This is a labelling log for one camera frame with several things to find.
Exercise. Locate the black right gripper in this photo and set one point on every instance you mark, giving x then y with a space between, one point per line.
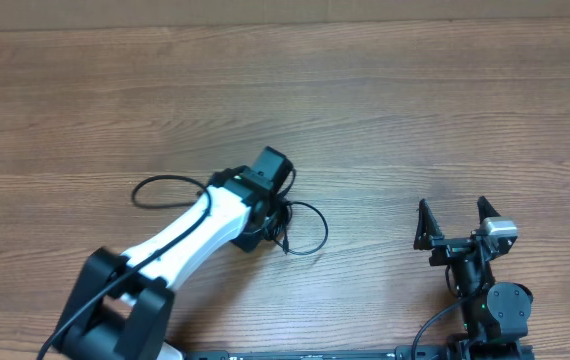
426 236

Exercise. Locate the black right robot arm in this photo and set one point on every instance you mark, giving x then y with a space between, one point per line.
495 314

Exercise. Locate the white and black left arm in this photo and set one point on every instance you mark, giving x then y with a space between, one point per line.
120 305

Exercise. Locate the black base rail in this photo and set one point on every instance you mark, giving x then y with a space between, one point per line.
355 354

